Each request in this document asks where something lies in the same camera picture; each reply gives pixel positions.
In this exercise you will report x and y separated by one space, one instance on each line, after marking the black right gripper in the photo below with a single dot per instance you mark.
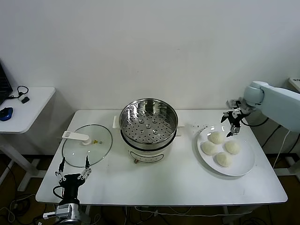
236 117

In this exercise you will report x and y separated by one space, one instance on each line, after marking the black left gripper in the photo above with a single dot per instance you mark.
70 185

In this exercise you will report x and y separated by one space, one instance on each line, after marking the white steamed baozi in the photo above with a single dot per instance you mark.
232 147
223 159
209 148
216 137

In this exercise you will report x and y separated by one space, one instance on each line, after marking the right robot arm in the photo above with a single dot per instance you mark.
276 103

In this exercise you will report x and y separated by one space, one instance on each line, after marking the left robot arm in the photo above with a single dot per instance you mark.
69 211

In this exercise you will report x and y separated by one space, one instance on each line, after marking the stainless steel steamer basket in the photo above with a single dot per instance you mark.
147 131

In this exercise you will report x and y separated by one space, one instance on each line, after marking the white round plate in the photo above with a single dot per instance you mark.
246 161

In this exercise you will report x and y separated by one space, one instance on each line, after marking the white electric cooking pot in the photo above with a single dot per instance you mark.
145 157

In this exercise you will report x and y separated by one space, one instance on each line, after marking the white side table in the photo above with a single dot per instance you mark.
35 105

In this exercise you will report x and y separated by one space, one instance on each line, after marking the small black device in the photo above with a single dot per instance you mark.
25 100

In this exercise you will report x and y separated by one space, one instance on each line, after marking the blue computer mouse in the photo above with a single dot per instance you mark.
5 113

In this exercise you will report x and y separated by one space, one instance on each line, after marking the black laptop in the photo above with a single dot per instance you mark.
4 86

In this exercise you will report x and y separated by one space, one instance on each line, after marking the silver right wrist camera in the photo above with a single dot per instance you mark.
232 103

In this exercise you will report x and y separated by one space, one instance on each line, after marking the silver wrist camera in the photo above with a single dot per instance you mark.
49 214
232 103

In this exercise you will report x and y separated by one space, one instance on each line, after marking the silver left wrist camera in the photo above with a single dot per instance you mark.
49 214

